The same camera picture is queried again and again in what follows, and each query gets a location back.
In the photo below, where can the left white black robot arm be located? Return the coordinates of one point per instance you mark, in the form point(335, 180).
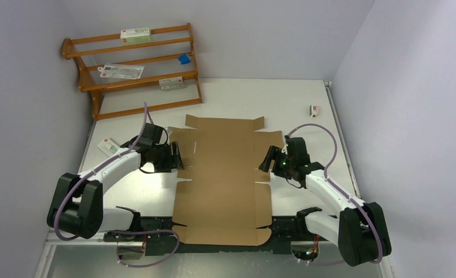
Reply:
point(77, 208)

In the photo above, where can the white green box on table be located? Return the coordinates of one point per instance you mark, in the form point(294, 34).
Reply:
point(108, 147)

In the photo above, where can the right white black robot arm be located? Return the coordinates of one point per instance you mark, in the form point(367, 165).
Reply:
point(357, 228)

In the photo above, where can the brown cardboard box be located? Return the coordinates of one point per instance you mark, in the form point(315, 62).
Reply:
point(221, 185)

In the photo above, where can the small blue object on shelf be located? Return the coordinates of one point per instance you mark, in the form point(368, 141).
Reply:
point(184, 59)

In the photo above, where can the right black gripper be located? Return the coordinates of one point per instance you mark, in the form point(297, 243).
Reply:
point(272, 153)

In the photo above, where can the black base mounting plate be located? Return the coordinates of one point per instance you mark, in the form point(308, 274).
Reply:
point(216, 238)

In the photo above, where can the white box lower shelf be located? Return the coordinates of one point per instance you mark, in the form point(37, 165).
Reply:
point(169, 84)

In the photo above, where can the orange wooden shelf rack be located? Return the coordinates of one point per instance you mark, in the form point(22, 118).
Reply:
point(156, 61)

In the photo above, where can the clear plastic package on shelf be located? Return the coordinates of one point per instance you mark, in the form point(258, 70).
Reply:
point(120, 71)

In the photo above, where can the aluminium frame rail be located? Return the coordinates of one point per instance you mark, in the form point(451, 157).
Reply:
point(158, 243)

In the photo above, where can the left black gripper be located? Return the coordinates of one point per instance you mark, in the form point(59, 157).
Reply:
point(168, 164)

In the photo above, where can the white green box top shelf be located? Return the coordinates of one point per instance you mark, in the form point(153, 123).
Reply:
point(135, 36)

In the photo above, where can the small pink white object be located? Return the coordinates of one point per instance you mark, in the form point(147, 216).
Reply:
point(314, 111)

